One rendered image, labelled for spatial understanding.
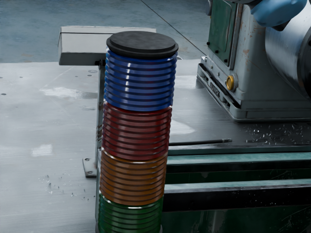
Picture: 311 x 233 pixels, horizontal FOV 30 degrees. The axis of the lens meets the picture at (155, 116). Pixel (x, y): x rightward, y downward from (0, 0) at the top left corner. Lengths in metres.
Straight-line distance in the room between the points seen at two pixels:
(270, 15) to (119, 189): 0.36
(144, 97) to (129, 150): 0.05
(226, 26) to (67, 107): 0.43
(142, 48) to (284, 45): 0.76
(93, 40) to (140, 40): 0.54
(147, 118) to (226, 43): 0.97
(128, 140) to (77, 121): 0.86
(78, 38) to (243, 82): 0.49
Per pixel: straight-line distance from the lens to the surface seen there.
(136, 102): 0.47
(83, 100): 1.46
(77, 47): 1.01
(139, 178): 0.50
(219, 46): 1.49
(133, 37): 0.49
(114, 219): 0.53
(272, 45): 1.25
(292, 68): 1.17
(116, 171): 0.50
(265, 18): 0.78
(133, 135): 0.48
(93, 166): 1.14
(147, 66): 0.46
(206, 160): 0.95
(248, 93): 1.38
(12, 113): 1.38
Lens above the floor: 1.35
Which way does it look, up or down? 23 degrees down
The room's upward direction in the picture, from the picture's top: 5 degrees clockwise
